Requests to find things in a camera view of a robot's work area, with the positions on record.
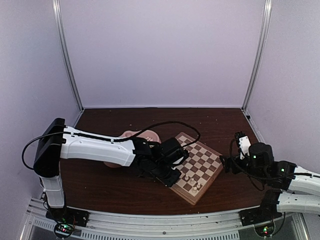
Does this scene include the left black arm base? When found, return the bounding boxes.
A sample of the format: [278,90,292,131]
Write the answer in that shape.
[45,207,90,239]

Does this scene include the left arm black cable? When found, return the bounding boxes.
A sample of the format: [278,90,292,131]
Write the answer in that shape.
[111,121,202,148]

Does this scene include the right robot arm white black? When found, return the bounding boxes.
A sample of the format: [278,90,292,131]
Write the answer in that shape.
[219,140,320,221]

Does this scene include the front aluminium rail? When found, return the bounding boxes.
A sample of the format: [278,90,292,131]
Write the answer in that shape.
[17,198,310,240]

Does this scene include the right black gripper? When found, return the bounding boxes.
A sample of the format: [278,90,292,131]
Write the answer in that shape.
[219,149,266,183]

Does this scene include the wooden chess board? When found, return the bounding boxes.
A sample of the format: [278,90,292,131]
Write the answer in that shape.
[170,141,224,206]

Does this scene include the light chess pieces pile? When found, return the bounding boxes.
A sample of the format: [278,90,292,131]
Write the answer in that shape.
[146,136,155,142]

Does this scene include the left aluminium frame post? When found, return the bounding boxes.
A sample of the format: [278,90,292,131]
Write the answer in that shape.
[52,0,84,112]

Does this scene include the right aluminium frame post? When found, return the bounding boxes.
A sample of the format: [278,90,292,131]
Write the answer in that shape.
[241,0,273,112]

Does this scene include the aluminium frame post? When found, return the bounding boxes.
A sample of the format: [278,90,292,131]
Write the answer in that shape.
[241,0,273,112]
[52,0,84,112]

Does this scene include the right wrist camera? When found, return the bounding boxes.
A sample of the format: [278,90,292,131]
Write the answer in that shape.
[234,131,251,160]

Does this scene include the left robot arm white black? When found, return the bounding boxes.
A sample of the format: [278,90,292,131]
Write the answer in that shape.
[33,118,189,222]

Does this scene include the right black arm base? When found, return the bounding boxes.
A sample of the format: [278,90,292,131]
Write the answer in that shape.
[238,206,283,238]

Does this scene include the pink double bowl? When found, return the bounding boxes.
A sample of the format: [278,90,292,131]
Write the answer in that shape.
[103,129,161,169]

